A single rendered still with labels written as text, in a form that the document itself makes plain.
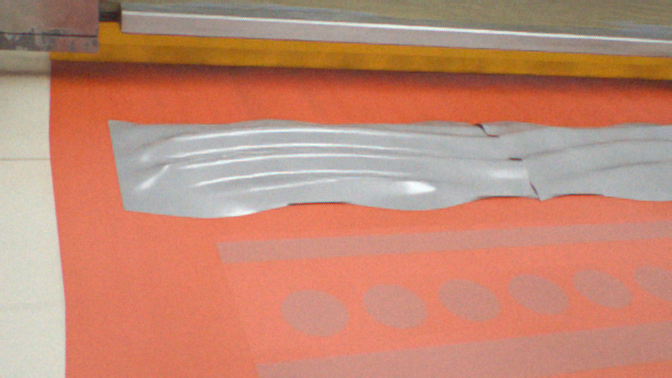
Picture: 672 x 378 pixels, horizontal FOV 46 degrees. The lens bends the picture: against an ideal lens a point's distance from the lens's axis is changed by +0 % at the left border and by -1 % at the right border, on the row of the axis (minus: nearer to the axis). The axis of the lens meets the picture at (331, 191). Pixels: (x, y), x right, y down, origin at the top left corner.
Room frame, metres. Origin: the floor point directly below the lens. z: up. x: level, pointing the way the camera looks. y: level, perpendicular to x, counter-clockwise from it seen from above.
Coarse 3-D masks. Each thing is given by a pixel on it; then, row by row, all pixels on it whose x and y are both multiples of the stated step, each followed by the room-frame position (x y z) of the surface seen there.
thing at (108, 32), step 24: (240, 48) 0.23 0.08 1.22; (264, 48) 0.24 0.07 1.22; (288, 48) 0.25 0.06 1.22; (312, 48) 0.26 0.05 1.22; (336, 48) 0.27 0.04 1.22; (360, 48) 0.28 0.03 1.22; (384, 48) 0.29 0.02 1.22; (408, 48) 0.30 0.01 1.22; (432, 48) 0.31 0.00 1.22; (456, 48) 0.32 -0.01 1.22
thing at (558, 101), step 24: (432, 72) 0.32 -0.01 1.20; (456, 96) 0.30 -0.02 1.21; (480, 96) 0.31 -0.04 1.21; (504, 96) 0.32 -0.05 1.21; (528, 96) 0.33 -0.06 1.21; (552, 96) 0.34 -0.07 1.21; (576, 96) 0.36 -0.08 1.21; (600, 96) 0.37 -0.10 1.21; (624, 96) 0.38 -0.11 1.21; (648, 96) 0.39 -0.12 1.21; (480, 120) 0.28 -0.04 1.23; (504, 120) 0.29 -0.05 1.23; (528, 120) 0.30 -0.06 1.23; (552, 120) 0.31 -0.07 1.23; (576, 120) 0.32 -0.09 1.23; (600, 120) 0.33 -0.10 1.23; (624, 120) 0.35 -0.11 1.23; (648, 120) 0.36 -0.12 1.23; (576, 216) 0.23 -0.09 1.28; (600, 216) 0.24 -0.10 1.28; (624, 216) 0.24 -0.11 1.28
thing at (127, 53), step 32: (224, 64) 0.23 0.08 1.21; (256, 64) 0.24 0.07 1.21; (288, 64) 0.25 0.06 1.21; (320, 64) 0.26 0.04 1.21; (352, 64) 0.27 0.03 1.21; (384, 64) 0.29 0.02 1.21; (416, 64) 0.30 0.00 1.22; (448, 64) 0.31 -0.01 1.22; (480, 64) 0.33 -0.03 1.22; (512, 64) 0.34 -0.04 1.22; (544, 64) 0.35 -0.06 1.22; (576, 64) 0.37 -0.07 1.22; (608, 64) 0.39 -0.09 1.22
